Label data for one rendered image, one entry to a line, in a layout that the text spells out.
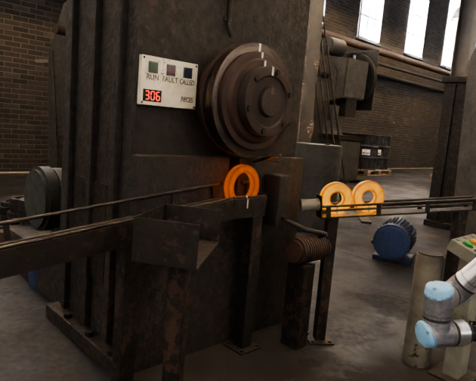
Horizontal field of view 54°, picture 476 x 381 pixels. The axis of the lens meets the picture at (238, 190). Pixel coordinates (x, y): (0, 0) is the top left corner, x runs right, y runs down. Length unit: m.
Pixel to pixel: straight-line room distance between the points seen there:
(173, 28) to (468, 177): 3.14
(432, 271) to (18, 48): 6.84
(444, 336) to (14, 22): 7.22
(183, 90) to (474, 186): 3.02
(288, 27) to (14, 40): 6.00
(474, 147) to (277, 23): 2.52
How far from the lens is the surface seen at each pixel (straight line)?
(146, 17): 1.86
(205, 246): 1.57
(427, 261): 2.21
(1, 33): 7.88
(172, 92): 1.87
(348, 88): 9.88
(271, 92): 1.91
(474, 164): 4.37
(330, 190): 2.22
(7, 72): 7.86
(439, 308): 1.74
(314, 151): 4.63
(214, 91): 1.83
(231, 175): 1.95
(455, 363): 2.34
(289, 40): 2.38
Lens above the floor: 1.02
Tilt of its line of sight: 8 degrees down
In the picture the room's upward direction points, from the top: 5 degrees clockwise
